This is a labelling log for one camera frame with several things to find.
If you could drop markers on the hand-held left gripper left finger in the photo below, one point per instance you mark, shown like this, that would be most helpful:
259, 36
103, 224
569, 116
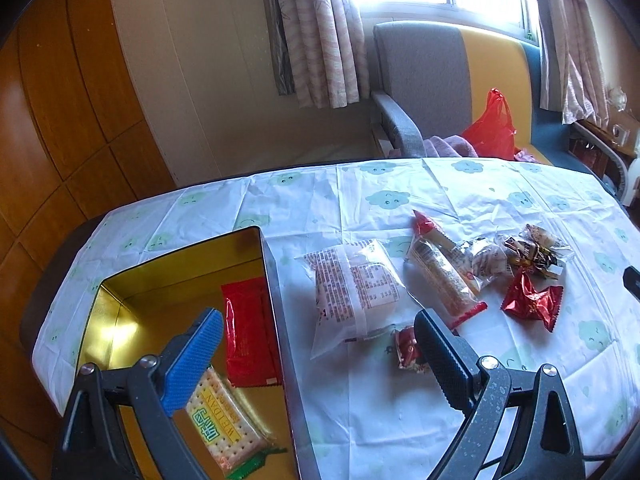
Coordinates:
195, 360

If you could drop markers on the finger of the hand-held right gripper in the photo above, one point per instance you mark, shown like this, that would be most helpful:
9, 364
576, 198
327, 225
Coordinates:
633, 282

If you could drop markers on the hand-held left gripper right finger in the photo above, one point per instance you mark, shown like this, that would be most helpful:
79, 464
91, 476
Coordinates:
442, 360

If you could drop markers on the gold-lined tin box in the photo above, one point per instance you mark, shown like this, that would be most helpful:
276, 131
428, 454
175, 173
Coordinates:
150, 300

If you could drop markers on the rice bar packet red ends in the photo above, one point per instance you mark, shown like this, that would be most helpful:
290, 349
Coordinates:
445, 280

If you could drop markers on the red foil snack packet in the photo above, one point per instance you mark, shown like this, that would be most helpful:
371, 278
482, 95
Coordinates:
530, 300

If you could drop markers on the clear white bread packet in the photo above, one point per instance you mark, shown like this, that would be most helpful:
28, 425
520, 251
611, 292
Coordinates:
350, 290

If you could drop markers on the small red candy packet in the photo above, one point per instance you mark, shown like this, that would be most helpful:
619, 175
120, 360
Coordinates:
406, 350

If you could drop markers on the flat red snack packet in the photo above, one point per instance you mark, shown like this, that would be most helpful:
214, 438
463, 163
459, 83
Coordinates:
247, 335

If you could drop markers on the yellow cracker packet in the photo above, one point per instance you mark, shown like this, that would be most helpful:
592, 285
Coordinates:
220, 420

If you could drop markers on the white round appliance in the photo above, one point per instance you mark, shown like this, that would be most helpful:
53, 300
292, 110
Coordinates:
632, 180

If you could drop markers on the crumpled clear pastry packet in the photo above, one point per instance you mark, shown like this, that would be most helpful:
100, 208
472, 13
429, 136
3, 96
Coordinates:
487, 260

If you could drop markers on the brown chocolate snack packet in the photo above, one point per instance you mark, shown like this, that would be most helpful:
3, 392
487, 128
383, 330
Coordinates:
525, 255

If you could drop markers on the wooden side cabinet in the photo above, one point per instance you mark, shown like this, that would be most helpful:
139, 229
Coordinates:
600, 145

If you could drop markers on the white cloud-print tablecloth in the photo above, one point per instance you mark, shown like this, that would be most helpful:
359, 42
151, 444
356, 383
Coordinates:
350, 200

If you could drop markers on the red plastic bag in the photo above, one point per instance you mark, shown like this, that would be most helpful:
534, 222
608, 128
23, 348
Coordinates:
487, 130

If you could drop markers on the pink cloth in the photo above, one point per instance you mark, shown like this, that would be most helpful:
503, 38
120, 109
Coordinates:
445, 147

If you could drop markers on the pink patterned curtain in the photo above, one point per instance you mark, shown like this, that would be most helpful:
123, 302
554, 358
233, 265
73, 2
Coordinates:
320, 35
575, 35

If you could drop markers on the grey yellow blue sofa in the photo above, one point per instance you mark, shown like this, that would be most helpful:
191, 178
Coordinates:
425, 70

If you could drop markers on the wooden wardrobe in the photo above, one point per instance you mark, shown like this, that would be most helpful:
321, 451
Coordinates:
65, 85

